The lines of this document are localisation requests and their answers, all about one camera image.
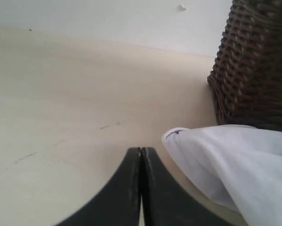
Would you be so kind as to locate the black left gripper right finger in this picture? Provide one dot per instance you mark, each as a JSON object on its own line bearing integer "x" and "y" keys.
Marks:
{"x": 165, "y": 202}

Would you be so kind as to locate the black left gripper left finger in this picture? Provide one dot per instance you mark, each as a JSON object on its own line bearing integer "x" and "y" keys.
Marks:
{"x": 118, "y": 202}

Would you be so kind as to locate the white t-shirt with red lettering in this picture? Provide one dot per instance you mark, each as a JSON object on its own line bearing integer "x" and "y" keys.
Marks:
{"x": 237, "y": 166}

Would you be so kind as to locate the dark brown wicker basket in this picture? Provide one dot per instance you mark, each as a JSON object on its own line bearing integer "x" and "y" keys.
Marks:
{"x": 246, "y": 79}

